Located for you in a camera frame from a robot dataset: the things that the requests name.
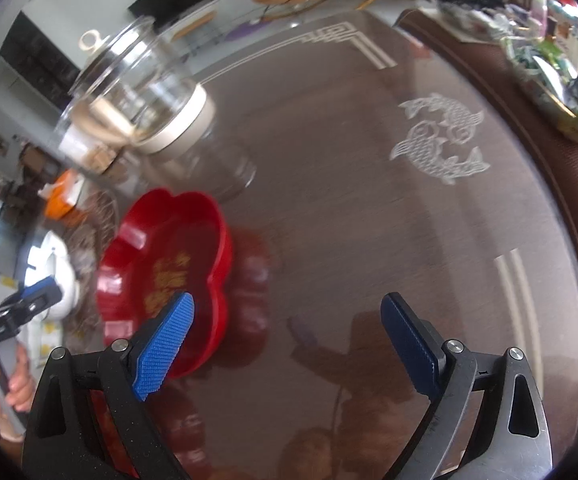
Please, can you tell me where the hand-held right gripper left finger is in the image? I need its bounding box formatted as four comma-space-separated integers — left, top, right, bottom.
21, 291, 196, 480

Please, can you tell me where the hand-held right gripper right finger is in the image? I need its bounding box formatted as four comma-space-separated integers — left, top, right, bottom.
380, 292, 554, 480

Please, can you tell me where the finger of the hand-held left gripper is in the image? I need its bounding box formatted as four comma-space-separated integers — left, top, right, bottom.
0, 275, 64, 336

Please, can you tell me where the red flower-shaped plate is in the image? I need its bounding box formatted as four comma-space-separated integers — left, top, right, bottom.
96, 187, 233, 380
90, 389, 140, 477

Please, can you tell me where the person's left hand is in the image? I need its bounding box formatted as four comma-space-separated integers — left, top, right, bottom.
0, 344, 36, 415

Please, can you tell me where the orange tissue pack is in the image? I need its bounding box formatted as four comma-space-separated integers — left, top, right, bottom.
43, 170, 86, 219

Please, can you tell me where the clear plastic snack jar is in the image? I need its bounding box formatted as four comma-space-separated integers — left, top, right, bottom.
58, 124, 120, 177

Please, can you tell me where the black glass display cabinet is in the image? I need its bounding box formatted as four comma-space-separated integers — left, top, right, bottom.
0, 14, 82, 112

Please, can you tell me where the tray of assorted clutter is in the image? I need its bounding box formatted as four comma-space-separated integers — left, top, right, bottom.
428, 0, 578, 144

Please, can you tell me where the glass kettle with cream handle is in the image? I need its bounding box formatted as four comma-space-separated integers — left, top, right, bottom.
51, 16, 218, 157

